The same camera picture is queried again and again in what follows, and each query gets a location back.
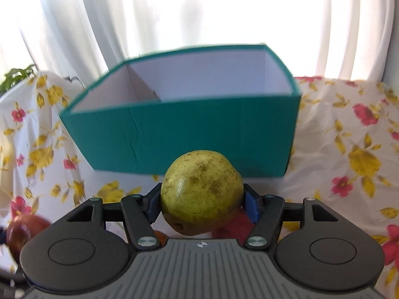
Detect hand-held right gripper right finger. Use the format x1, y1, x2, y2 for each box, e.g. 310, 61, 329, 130
243, 184, 339, 251

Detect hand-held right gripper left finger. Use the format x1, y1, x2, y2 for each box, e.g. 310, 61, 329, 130
67, 185, 162, 250

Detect yellow-green speckled pear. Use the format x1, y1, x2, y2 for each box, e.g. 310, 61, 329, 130
160, 150, 244, 236

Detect teal cardboard box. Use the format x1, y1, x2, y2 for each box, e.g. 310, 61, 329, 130
59, 44, 301, 179

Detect floral white tablecloth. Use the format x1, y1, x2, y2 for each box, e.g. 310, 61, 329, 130
0, 70, 399, 299

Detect red apple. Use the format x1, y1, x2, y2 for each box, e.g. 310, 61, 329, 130
6, 214, 52, 262

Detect green potted plant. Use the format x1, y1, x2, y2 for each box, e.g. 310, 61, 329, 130
0, 65, 38, 95

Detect white curtain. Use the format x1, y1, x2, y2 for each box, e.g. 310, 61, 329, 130
0, 0, 399, 100

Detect black cable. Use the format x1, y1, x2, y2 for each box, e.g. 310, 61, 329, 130
64, 75, 85, 88

